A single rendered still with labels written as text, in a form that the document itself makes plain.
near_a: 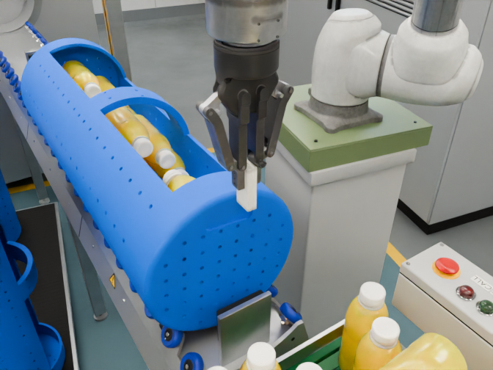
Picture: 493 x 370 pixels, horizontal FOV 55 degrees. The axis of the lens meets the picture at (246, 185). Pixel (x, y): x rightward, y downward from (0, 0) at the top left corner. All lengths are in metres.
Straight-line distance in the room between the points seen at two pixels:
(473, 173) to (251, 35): 2.18
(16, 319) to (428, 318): 1.19
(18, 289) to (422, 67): 1.24
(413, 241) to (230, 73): 2.18
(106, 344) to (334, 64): 1.46
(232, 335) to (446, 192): 1.88
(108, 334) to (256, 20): 1.80
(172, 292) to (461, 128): 1.82
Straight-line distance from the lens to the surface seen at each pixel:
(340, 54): 1.21
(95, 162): 0.93
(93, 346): 2.14
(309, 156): 1.17
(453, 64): 1.17
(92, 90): 1.30
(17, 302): 1.59
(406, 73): 1.18
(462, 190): 2.63
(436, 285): 0.81
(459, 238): 2.74
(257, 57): 0.53
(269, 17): 0.51
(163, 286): 0.76
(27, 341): 1.70
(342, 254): 1.46
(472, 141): 2.47
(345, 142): 1.21
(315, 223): 1.32
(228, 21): 0.51
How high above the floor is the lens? 1.65
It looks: 35 degrees down
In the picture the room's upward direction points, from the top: straight up
